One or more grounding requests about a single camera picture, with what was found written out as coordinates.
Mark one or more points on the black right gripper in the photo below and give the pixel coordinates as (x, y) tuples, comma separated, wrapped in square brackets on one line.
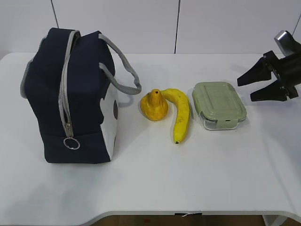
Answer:
[(287, 71)]

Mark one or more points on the green lid glass container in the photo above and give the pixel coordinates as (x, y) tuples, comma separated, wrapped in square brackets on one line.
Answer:
[(218, 105)]

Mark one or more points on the yellow banana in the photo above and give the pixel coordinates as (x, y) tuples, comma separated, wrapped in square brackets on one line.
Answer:
[(180, 100)]

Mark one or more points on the yellow toy pear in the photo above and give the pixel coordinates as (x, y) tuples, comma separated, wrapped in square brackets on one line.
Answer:
[(154, 106)]

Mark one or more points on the navy blue lunch bag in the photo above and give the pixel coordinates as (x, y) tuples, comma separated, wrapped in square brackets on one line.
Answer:
[(72, 86)]

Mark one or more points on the black tape on table edge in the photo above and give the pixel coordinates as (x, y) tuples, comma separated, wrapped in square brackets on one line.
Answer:
[(189, 214)]

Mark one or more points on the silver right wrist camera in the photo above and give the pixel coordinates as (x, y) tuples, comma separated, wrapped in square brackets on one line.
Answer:
[(287, 44)]

